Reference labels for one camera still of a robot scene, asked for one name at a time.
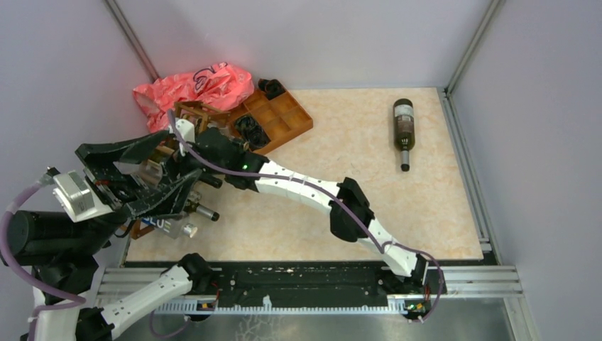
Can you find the clear glass bottle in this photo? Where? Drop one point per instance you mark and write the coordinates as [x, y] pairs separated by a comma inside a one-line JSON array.
[[147, 171]]

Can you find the green wine bottle black neck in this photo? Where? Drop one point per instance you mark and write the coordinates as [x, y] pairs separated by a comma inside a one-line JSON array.
[[211, 180]]

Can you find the dark wine bottle lying down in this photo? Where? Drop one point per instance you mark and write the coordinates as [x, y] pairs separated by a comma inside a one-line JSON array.
[[404, 130]]

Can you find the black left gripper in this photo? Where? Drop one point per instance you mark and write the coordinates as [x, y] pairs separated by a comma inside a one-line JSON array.
[[121, 189]]

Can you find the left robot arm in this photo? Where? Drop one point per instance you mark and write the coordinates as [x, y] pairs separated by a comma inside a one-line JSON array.
[[52, 231]]

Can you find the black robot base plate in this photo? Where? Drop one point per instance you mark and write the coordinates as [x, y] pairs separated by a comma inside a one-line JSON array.
[[306, 284]]

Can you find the rolled black sock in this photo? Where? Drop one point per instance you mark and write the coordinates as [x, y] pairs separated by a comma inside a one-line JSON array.
[[251, 131]]

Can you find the rolled dark sock far corner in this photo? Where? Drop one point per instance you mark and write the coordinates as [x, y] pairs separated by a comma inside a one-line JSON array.
[[271, 88]]

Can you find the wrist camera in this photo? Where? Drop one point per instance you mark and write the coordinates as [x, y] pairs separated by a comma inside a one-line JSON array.
[[187, 133], [77, 198]]

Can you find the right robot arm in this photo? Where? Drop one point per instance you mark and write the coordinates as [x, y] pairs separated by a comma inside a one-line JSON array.
[[350, 217]]

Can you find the blue liquid square bottle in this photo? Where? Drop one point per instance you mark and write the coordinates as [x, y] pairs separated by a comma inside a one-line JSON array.
[[173, 227]]

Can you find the brown wooden wine rack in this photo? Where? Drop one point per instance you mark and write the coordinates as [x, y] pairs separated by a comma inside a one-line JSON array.
[[199, 114]]

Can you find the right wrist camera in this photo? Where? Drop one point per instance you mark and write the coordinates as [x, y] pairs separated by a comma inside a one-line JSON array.
[[187, 133]]

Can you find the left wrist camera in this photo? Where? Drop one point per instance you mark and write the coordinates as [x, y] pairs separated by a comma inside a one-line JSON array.
[[77, 198]]

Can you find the wooden compartment tray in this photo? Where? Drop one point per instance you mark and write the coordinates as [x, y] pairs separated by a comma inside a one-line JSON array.
[[282, 118]]

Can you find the pink plastic bag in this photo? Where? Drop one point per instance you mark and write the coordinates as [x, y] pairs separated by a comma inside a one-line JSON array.
[[223, 86]]

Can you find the white cable duct strip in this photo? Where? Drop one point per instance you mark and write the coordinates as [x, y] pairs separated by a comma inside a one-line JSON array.
[[194, 307]]

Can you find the green wine bottle silver neck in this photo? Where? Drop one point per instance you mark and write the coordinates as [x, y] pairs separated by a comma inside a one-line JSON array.
[[195, 207]]

